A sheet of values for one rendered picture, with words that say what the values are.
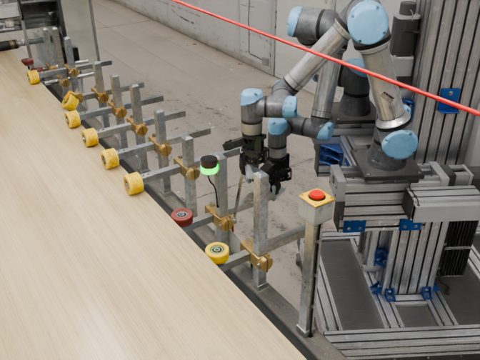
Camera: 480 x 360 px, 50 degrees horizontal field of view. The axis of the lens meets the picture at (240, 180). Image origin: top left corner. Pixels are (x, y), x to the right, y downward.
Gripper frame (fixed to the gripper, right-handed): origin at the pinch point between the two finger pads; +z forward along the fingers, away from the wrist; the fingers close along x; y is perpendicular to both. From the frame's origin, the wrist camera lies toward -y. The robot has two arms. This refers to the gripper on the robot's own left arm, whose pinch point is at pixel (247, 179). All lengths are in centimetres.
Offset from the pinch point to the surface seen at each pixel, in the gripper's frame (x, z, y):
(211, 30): 396, 70, -341
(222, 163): -10.0, -10.0, -3.8
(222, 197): -10.3, 4.1, -4.2
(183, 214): -21.7, 9.0, -14.0
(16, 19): 73, -16, -254
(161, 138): 7, -1, -51
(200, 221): -15.8, 14.4, -11.1
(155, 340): -70, 10, 19
